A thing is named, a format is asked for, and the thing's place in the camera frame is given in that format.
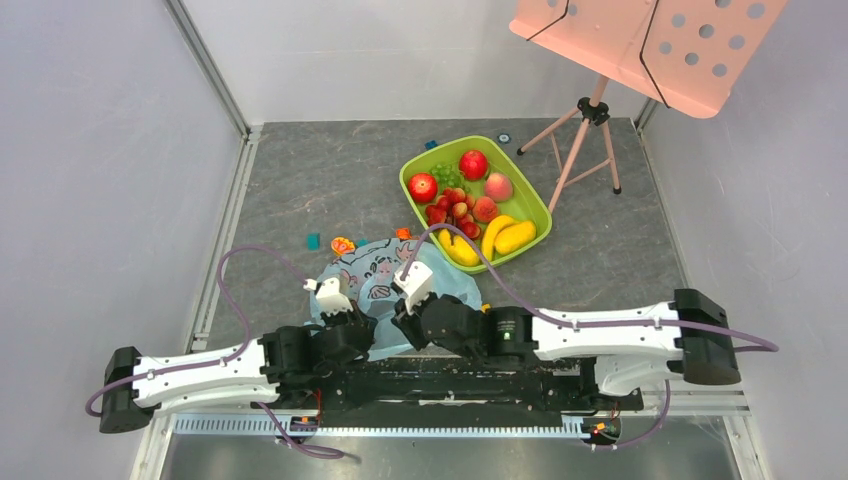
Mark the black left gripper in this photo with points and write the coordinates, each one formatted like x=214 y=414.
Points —
x=349 y=315

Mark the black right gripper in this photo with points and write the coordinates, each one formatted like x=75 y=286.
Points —
x=408 y=316

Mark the yellow fake lemon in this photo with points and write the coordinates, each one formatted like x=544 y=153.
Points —
x=458 y=249

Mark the red fake strawberries bunch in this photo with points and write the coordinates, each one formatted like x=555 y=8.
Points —
x=454 y=206

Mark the red fake apple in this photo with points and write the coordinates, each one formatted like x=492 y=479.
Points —
x=422 y=188
x=473 y=165

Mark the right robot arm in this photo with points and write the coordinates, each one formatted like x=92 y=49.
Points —
x=686 y=338

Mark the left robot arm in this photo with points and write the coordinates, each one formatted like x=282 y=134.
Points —
x=138 y=387

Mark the yellow fake banana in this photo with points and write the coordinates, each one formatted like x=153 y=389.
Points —
x=490 y=234

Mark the yellow fake mango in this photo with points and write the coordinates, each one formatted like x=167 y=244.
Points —
x=515 y=237

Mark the small fake peach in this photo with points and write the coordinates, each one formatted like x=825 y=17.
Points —
x=485 y=210

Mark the pink fake peach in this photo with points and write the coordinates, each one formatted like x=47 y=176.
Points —
x=498 y=187

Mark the green fake grapes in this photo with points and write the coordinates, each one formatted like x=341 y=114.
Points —
x=447 y=176

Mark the orange toy piece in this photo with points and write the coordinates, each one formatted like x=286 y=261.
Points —
x=403 y=234

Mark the small teal block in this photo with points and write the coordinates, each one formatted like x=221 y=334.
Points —
x=314 y=241

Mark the orange round toy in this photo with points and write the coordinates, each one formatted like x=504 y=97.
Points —
x=341 y=246

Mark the lime green plastic tray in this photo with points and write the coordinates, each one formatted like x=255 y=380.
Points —
x=525 y=203

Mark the pink music stand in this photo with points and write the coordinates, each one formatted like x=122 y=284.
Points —
x=685 y=54

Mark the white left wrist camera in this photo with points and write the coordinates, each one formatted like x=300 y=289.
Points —
x=330 y=295

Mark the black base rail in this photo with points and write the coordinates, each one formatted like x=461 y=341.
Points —
x=440 y=397

